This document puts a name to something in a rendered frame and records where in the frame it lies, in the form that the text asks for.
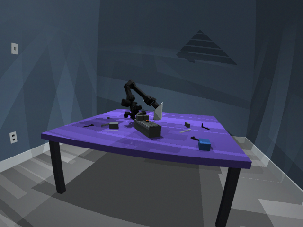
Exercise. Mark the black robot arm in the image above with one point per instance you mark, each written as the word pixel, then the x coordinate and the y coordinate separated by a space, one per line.
pixel 129 101

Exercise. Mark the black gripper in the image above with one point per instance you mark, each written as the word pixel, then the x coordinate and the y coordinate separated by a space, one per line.
pixel 132 114

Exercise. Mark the blue cube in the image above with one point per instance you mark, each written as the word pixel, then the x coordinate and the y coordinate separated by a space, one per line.
pixel 204 144

